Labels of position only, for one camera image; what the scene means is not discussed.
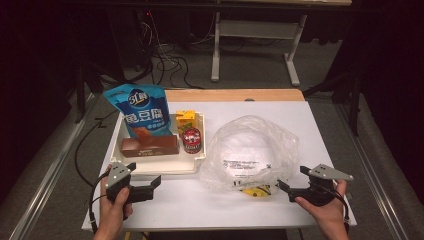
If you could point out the yellow drink carton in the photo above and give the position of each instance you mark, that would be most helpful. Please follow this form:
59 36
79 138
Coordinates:
185 118

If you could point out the person's left hand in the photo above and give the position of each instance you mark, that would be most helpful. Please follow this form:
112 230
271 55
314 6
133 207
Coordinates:
111 220

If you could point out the clear plastic shopping bag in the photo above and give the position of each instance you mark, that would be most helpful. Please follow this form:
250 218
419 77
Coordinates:
250 146

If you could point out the white board table cover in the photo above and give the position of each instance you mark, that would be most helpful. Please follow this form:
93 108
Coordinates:
200 210

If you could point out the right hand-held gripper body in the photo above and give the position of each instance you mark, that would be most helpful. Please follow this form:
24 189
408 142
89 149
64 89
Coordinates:
316 193

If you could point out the blue snack pouch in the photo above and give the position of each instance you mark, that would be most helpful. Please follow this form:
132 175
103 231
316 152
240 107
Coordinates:
143 106

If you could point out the grey metal desk frame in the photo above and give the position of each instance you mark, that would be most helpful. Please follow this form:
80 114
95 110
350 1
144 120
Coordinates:
256 29

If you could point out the person's right hand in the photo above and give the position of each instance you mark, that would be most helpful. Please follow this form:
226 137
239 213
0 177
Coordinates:
330 213

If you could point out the aluminium rail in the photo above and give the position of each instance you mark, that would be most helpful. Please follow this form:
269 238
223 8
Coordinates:
43 186
376 190

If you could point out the white plastic bin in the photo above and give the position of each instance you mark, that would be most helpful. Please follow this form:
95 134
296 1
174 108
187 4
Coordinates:
166 165

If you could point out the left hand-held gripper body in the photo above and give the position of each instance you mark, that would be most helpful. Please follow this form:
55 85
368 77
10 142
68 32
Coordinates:
116 180

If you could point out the black stand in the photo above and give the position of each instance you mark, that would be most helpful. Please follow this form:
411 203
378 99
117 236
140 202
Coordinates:
355 106
80 100

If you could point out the long brown box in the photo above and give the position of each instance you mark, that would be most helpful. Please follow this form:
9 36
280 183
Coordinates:
150 148

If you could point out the red round can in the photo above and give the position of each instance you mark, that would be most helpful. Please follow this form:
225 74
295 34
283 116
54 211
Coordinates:
191 140

